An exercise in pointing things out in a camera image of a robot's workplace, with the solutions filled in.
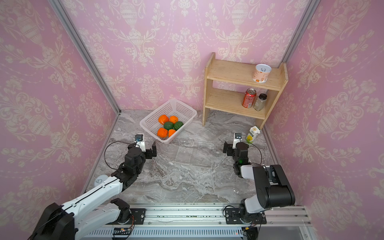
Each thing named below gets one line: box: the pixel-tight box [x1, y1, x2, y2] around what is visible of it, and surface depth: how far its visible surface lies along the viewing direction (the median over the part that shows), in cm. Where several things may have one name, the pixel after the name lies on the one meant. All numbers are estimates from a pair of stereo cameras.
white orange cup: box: [252, 64, 272, 84], surface depth 74 cm
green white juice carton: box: [245, 125, 261, 143], surface depth 96 cm
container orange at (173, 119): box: [169, 115, 179, 124], surface depth 111 cm
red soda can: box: [241, 88, 257, 109], surface depth 89 cm
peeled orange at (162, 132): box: [157, 127, 169, 138], surface depth 102 cm
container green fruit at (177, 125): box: [173, 121, 184, 131], surface depth 108 cm
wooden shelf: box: [202, 52, 289, 130], surface depth 87 cm
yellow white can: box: [94, 174, 109, 188], surface depth 83 cm
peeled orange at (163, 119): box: [158, 114, 170, 125], surface depth 111 cm
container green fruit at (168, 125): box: [163, 121, 174, 131], surface depth 107 cm
